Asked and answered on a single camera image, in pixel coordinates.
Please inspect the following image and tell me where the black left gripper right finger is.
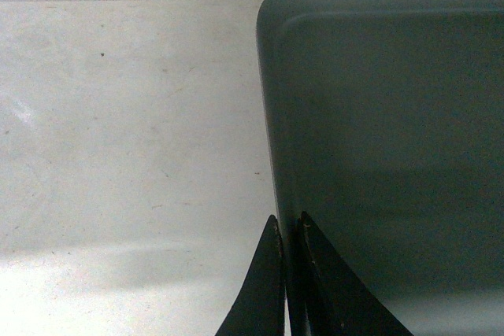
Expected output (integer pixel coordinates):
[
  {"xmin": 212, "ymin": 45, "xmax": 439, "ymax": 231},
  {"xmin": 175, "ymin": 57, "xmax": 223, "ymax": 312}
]
[{"xmin": 287, "ymin": 211, "xmax": 412, "ymax": 335}]

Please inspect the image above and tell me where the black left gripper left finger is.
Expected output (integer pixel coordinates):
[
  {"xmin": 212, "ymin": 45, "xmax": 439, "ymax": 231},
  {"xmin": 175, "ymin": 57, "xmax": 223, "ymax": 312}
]
[{"xmin": 217, "ymin": 215, "xmax": 285, "ymax": 336}]

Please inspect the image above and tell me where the grey rectangular serving tray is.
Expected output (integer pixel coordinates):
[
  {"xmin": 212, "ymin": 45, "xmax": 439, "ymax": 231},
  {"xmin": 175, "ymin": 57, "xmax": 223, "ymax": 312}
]
[{"xmin": 257, "ymin": 0, "xmax": 503, "ymax": 335}]

